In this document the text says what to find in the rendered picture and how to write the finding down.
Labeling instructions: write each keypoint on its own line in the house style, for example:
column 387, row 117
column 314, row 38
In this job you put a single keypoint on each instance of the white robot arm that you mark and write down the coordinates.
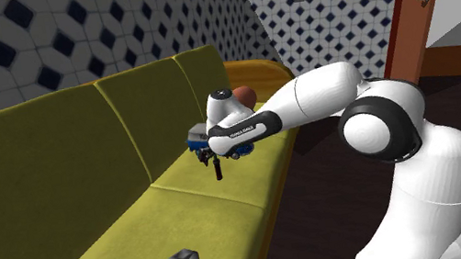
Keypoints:
column 419, row 156

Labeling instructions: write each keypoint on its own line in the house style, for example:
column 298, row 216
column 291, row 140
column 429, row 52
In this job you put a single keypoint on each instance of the brown round object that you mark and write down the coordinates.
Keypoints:
column 247, row 96

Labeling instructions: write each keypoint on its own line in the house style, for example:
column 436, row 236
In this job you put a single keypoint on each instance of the olive green sofa wooden frame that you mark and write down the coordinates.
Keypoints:
column 82, row 168

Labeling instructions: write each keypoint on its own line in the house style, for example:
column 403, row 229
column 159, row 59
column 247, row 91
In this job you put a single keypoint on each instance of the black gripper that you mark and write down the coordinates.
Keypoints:
column 204, row 154

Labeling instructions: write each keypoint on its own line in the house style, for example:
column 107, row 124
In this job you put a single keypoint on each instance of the blue toy vehicle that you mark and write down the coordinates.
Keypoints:
column 243, row 150

